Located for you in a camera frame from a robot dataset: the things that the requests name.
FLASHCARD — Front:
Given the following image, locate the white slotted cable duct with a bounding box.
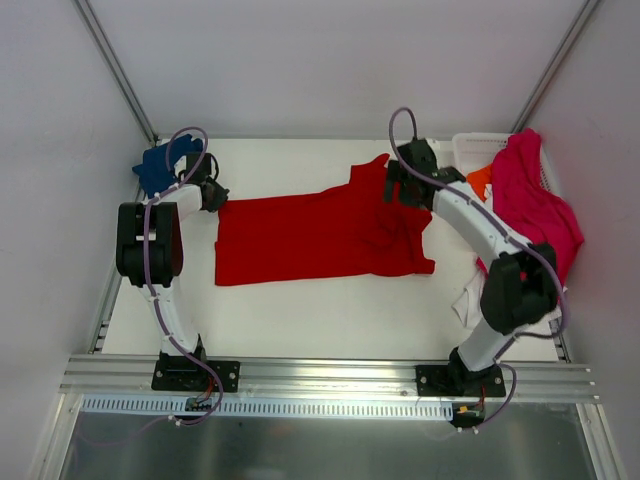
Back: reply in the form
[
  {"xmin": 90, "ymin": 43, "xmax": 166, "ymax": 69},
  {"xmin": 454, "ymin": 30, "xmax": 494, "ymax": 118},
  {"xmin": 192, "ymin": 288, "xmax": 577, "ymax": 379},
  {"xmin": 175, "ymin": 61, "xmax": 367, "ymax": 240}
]
[{"xmin": 81, "ymin": 394, "xmax": 454, "ymax": 421}]

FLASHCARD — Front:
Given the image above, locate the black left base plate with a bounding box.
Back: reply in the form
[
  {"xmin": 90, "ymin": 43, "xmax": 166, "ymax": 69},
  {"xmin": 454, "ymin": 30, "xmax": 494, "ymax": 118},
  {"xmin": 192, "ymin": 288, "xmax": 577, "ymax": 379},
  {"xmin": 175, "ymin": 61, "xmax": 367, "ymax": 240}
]
[{"xmin": 151, "ymin": 355, "xmax": 241, "ymax": 393}]

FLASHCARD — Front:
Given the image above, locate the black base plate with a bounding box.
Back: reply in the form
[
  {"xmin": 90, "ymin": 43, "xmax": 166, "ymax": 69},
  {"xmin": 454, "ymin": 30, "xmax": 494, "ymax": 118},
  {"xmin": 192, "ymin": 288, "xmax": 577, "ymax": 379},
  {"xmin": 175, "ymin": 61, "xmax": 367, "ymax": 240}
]
[
  {"xmin": 415, "ymin": 364, "xmax": 506, "ymax": 398},
  {"xmin": 151, "ymin": 355, "xmax": 241, "ymax": 393}
]

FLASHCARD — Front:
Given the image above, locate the aluminium frame post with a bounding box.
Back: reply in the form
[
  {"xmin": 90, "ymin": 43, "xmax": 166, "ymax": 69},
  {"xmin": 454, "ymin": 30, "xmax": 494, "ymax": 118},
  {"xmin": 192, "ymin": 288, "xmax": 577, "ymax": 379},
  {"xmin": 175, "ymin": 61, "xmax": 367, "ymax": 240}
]
[
  {"xmin": 71, "ymin": 0, "xmax": 159, "ymax": 146},
  {"xmin": 510, "ymin": 0, "xmax": 603, "ymax": 133}
]

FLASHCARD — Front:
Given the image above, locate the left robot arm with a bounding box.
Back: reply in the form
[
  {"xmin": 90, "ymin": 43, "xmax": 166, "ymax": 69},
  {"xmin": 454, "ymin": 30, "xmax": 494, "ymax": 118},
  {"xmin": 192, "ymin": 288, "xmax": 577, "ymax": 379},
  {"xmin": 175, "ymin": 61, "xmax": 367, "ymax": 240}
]
[{"xmin": 116, "ymin": 152, "xmax": 229, "ymax": 391}]

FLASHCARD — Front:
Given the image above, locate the right aluminium frame post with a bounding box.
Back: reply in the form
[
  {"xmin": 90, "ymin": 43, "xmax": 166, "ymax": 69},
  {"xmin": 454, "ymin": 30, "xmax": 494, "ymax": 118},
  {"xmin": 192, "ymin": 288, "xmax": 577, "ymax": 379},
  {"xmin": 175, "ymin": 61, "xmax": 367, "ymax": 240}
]
[{"xmin": 510, "ymin": 0, "xmax": 603, "ymax": 133}]

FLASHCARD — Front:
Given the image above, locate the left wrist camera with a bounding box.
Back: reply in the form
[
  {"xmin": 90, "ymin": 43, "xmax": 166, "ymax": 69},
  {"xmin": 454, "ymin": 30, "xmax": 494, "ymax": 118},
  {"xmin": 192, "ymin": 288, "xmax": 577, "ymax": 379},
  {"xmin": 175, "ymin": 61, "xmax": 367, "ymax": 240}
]
[{"xmin": 174, "ymin": 156, "xmax": 186, "ymax": 177}]

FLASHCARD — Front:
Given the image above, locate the red t shirt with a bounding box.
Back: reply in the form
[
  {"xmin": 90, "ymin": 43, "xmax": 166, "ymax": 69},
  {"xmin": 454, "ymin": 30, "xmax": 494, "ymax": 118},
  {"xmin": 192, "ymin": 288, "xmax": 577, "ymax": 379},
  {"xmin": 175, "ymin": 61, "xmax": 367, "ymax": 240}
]
[{"xmin": 214, "ymin": 154, "xmax": 436, "ymax": 287}]

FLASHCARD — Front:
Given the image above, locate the folded blue t shirt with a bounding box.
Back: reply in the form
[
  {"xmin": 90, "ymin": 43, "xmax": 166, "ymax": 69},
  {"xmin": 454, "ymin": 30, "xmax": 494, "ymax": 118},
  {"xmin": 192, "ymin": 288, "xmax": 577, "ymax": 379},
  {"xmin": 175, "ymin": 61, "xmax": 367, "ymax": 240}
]
[{"xmin": 132, "ymin": 134, "xmax": 204, "ymax": 197}]

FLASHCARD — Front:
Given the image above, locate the pink t shirt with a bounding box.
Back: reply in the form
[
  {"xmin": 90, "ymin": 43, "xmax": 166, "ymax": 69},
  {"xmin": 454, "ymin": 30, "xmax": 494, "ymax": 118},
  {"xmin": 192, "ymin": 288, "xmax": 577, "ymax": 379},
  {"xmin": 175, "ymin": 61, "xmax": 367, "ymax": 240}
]
[{"xmin": 486, "ymin": 129, "xmax": 584, "ymax": 284}]

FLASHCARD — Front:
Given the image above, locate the white plastic basket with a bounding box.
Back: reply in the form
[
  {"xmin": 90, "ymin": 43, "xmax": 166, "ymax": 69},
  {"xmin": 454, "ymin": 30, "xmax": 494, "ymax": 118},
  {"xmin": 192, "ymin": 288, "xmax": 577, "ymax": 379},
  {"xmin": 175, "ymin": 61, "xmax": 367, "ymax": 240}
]
[{"xmin": 427, "ymin": 132, "xmax": 562, "ymax": 197}]

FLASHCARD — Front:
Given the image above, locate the white t shirt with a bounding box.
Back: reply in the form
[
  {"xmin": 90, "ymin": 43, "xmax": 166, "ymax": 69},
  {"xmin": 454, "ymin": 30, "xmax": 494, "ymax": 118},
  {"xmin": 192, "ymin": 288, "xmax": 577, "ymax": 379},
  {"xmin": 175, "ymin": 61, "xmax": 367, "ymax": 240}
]
[{"xmin": 449, "ymin": 184, "xmax": 569, "ymax": 341}]

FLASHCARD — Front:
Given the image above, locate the aluminium mounting rail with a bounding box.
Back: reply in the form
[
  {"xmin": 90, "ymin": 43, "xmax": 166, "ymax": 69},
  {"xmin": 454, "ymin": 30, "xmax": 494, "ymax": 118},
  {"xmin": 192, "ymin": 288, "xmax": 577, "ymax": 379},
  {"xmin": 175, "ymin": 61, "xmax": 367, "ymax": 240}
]
[{"xmin": 59, "ymin": 354, "xmax": 601, "ymax": 404}]

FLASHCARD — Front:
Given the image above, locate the left aluminium frame post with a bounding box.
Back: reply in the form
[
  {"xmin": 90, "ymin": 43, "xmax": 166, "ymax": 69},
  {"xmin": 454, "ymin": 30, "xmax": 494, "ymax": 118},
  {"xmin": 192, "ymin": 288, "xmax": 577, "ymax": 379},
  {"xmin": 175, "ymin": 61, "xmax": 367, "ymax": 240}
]
[{"xmin": 71, "ymin": 0, "xmax": 159, "ymax": 146}]

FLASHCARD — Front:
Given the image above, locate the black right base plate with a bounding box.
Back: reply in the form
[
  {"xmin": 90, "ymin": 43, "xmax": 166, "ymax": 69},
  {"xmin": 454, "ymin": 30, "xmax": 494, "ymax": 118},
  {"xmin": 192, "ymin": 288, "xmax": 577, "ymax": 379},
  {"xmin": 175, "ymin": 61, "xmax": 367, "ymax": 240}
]
[{"xmin": 415, "ymin": 364, "xmax": 506, "ymax": 398}]

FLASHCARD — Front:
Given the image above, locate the orange t shirt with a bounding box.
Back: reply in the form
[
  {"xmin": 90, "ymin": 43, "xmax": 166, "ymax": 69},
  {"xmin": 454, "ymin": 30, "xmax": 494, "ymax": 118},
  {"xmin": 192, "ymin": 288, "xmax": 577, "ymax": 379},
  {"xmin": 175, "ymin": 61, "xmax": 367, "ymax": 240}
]
[{"xmin": 466, "ymin": 165, "xmax": 493, "ymax": 203}]

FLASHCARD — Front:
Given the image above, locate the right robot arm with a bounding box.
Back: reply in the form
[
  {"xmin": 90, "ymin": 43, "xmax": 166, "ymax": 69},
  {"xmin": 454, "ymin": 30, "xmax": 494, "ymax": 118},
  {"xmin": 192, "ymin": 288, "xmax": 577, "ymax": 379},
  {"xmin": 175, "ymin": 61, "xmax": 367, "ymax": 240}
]
[{"xmin": 384, "ymin": 137, "xmax": 563, "ymax": 396}]

